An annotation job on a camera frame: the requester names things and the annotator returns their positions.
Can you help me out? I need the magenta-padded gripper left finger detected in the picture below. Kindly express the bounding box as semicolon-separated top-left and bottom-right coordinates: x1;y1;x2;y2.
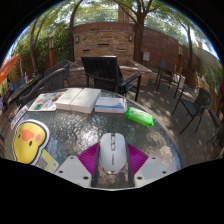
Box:
54;142;101;190

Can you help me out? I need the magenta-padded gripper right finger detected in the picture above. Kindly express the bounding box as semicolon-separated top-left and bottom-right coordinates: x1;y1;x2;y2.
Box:
125;143;172;188

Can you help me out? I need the white computer mouse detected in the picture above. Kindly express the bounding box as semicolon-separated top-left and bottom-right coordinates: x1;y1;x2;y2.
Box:
98;132;128;175

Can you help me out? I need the yellow chick-shaped mouse pad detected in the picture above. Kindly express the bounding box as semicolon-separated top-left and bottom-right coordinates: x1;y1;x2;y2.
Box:
12;119;51;166

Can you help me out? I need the small yellow code card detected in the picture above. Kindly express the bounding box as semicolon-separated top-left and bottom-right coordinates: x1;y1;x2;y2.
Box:
34;148;60;174

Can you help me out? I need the green wet wipes pack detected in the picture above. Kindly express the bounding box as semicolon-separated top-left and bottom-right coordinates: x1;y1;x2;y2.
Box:
125;106;155;128

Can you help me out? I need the white flat box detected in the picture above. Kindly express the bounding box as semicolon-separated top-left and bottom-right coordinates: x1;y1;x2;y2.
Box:
54;87;84;112
69;87;102;115

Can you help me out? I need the illustrated colourful booklet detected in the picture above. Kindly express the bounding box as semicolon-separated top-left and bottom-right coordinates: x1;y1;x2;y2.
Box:
28;91;65;112

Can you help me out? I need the black metal mesh chair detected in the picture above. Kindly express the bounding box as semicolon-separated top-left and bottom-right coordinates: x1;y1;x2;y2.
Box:
171;87;213;135

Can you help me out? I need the dark wicker armchair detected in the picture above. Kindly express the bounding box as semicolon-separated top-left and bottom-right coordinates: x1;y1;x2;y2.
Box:
18;67;67;108
44;59;72;88

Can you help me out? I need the dark round patio table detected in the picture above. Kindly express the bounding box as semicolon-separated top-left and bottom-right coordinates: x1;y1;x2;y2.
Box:
7;74;43;104

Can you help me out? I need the black metal patio chair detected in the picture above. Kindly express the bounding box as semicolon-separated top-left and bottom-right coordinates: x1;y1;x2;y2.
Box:
155;59;178;93

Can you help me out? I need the black wooden slatted chair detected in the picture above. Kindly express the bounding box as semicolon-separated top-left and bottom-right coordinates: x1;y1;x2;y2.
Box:
80;55;143;102

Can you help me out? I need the orange patio umbrella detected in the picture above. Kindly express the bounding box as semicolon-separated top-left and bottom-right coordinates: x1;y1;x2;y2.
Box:
0;53;22;86

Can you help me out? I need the tree with forked trunk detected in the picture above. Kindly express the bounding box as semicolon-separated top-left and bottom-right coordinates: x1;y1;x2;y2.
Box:
29;16;48;76

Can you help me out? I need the tree with thick trunk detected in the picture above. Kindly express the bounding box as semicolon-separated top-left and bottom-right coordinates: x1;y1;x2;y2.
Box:
113;0;161;64

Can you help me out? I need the tree with thin trunk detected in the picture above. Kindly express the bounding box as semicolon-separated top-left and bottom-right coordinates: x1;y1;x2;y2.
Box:
178;14;196;72

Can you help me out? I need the tree with curved trunk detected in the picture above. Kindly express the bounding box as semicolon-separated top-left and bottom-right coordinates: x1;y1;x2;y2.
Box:
68;0;85;63

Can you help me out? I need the grey wall utility box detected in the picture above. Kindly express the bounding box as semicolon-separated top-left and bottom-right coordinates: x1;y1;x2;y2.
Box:
142;51;151;63

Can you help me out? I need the wooden lamp post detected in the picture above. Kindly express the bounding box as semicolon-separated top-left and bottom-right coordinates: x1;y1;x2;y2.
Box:
177;40;185;73
48;32;56;68

